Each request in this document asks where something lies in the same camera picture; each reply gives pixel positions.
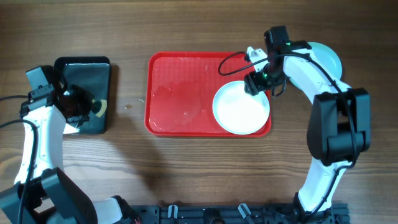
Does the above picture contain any yellow green sponge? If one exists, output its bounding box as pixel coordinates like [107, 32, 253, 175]
[91, 100, 108, 118]

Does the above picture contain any white plate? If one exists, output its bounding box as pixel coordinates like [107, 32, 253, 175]
[212, 81, 271, 135]

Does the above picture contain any teal plate top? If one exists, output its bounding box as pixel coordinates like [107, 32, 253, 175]
[283, 42, 345, 96]

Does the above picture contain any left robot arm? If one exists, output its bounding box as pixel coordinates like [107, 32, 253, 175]
[1, 84, 137, 223]

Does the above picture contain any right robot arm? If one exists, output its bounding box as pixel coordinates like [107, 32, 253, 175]
[244, 26, 371, 223]

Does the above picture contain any black water tray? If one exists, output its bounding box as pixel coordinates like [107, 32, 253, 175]
[54, 56, 111, 135]

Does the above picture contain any red plastic tray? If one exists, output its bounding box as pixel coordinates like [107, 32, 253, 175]
[144, 52, 252, 138]

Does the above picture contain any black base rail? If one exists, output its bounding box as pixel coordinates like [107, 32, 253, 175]
[124, 203, 351, 224]

